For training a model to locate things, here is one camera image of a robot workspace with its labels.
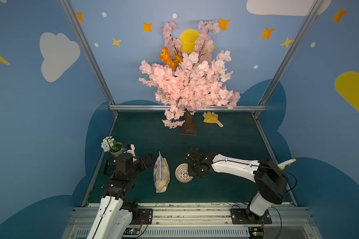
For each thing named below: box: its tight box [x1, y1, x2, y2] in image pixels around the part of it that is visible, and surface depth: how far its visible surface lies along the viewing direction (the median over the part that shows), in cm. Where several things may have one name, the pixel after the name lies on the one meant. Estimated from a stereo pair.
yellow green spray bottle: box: [277, 158, 297, 171], surface depth 78 cm
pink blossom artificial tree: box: [138, 19, 241, 135], surface depth 71 cm
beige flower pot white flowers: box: [100, 135, 124, 157], surface depth 88 cm
